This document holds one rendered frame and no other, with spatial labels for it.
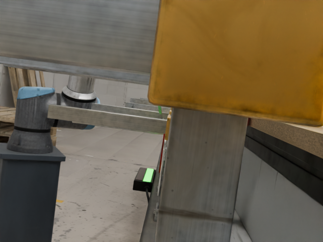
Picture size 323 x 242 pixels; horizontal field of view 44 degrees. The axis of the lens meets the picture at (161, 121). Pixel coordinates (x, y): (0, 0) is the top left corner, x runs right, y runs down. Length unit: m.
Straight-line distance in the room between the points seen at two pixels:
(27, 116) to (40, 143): 0.12
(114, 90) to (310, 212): 8.53
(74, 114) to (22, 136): 0.84
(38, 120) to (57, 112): 0.81
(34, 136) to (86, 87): 0.29
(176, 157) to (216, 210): 0.03
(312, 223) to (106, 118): 0.50
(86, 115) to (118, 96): 8.14
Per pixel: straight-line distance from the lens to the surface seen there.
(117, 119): 0.91
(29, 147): 1.74
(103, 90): 9.12
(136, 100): 2.66
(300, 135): 0.57
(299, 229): 0.67
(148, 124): 0.90
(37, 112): 1.74
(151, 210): 0.77
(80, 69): 0.41
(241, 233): 0.99
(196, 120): 0.19
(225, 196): 0.19
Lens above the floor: 0.93
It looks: 4 degrees down
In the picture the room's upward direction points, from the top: 8 degrees clockwise
